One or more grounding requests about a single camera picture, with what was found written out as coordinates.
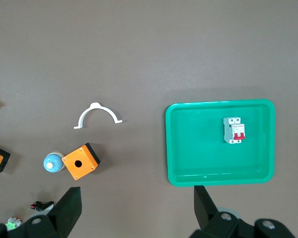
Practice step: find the small white pipe clamp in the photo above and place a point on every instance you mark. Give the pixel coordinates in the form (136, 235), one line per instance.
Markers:
(85, 115)

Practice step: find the blue dome buzzer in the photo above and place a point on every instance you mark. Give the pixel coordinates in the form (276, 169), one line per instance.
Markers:
(52, 163)

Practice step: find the black red indicator button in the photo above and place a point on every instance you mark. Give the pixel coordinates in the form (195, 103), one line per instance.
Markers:
(42, 205)

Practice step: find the green plastic tray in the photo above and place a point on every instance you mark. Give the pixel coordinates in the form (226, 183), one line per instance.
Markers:
(221, 158)

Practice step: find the green white switch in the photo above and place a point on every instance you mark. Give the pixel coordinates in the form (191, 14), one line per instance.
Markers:
(13, 223)

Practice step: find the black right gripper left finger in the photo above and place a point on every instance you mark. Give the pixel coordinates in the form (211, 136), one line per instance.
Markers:
(64, 213)

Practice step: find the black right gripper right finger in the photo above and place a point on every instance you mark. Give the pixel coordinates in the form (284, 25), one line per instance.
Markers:
(208, 215)

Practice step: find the white red circuit breaker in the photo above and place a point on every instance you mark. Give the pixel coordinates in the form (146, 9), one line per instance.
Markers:
(234, 130)

